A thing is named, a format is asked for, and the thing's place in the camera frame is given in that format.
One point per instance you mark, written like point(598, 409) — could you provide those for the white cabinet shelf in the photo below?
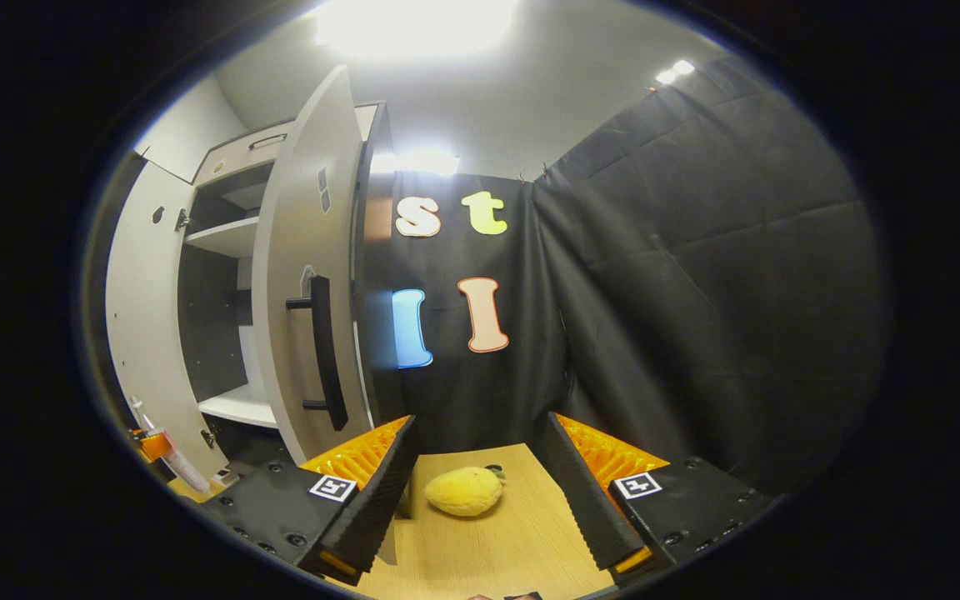
point(234, 237)
point(247, 407)

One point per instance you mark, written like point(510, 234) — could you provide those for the clear plastic bottle pink label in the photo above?
point(188, 473)

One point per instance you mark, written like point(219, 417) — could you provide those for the white cabinet door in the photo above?
point(288, 250)
point(151, 333)

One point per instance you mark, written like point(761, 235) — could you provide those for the white cabinet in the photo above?
point(209, 333)

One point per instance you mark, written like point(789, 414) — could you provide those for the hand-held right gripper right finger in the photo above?
point(584, 500)

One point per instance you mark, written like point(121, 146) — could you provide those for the black backdrop cloth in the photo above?
point(697, 292)

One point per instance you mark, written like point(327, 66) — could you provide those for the ceiling light panel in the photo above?
point(413, 25)
point(417, 162)
point(675, 72)

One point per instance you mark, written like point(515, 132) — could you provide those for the yellow plush toy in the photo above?
point(463, 492)

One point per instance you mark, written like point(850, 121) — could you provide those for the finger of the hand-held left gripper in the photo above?
point(152, 446)

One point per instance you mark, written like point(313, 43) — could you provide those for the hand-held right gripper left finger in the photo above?
point(380, 500)

